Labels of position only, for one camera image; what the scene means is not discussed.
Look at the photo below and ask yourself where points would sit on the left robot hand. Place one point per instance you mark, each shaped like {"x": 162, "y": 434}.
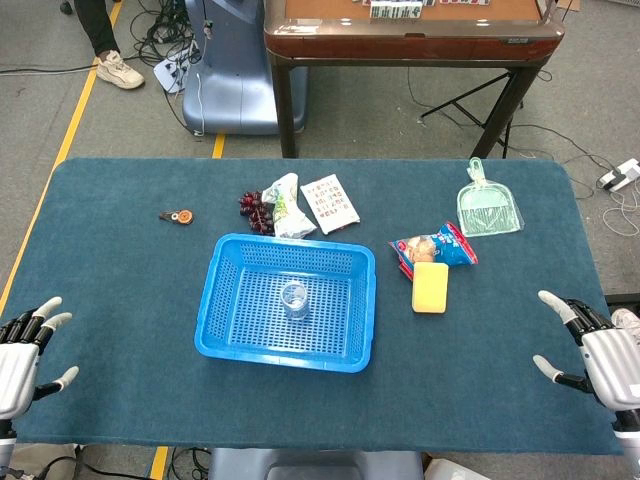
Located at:
{"x": 15, "y": 367}

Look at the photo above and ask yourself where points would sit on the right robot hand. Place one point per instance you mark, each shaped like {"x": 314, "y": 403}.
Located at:
{"x": 612, "y": 362}

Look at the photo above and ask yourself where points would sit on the clear printed plastic cup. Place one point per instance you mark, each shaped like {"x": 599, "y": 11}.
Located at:
{"x": 295, "y": 300}

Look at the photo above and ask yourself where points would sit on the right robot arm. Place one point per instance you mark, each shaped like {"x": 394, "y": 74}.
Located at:
{"x": 629, "y": 440}

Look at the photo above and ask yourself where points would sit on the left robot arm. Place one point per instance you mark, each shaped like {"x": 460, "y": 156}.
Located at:
{"x": 5, "y": 447}

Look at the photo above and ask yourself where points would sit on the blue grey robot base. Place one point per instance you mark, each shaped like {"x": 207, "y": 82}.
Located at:
{"x": 230, "y": 85}

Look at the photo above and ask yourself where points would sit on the blue plastic mesh basket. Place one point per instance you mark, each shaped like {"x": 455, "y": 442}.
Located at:
{"x": 240, "y": 345}

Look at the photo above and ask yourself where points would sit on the white sneaker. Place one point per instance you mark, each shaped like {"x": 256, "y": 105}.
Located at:
{"x": 627, "y": 322}

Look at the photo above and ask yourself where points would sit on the blue table cloth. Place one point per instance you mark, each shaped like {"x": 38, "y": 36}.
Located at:
{"x": 125, "y": 280}

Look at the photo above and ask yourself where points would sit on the white power strip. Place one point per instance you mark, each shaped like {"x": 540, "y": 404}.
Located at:
{"x": 622, "y": 175}
{"x": 172, "y": 72}

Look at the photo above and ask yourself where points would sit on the yellow sponge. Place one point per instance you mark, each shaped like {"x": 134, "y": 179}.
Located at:
{"x": 430, "y": 289}

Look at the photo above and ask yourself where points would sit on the green dustpan with brush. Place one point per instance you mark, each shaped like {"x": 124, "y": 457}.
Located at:
{"x": 487, "y": 207}

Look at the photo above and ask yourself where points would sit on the blue red snack bag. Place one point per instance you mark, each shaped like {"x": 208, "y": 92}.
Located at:
{"x": 445, "y": 245}

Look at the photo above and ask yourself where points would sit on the dark red grape bunch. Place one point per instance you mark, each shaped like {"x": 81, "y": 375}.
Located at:
{"x": 252, "y": 207}

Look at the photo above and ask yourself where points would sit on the grey robot torso base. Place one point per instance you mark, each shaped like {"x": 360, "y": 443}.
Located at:
{"x": 310, "y": 465}

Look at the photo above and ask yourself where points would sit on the white green plastic bag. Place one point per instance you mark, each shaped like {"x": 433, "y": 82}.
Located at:
{"x": 287, "y": 210}

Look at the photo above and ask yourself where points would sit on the beige sneaker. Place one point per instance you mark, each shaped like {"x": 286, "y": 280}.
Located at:
{"x": 120, "y": 70}

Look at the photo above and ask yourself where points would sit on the white printed card pack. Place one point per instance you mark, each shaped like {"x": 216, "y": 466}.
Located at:
{"x": 330, "y": 202}

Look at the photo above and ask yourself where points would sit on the person in black trousers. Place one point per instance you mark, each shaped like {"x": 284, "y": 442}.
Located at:
{"x": 97, "y": 25}

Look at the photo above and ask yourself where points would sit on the brown mahjong table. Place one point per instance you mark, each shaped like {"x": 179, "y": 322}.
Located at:
{"x": 400, "y": 42}

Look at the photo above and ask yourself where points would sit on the mahjong tile row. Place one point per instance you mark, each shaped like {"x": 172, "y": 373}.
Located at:
{"x": 396, "y": 11}

